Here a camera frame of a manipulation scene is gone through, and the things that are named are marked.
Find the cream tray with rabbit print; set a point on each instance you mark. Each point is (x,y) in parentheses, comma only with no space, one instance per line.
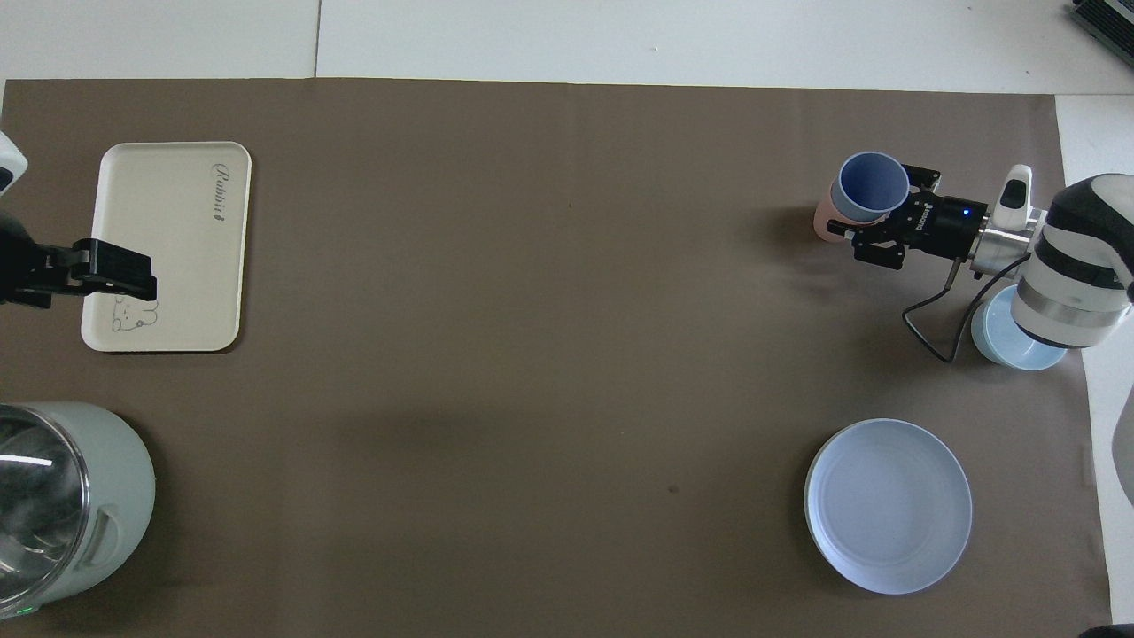
(177,257)

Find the blue plate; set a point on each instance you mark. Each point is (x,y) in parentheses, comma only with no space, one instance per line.
(890,505)

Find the blue cup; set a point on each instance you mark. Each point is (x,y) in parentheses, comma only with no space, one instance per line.
(873,182)

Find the dark grey ribbed device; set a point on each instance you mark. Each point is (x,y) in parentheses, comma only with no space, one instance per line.
(1107,18)

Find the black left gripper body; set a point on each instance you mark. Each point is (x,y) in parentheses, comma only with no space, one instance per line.
(18,266)

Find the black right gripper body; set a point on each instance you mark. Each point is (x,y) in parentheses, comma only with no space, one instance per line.
(943,226)

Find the light blue bowl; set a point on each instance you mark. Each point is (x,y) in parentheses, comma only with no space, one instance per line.
(997,346)

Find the glass pot lid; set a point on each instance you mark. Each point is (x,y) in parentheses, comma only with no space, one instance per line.
(35,505)

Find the brown paper table mat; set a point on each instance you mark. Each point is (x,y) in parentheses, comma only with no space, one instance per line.
(532,354)

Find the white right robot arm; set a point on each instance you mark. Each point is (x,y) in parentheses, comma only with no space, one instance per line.
(1076,266)

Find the pink cup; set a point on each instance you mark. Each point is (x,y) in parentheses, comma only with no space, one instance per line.
(826,221)

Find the pale green electric pot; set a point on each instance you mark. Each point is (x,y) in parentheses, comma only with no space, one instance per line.
(124,496)

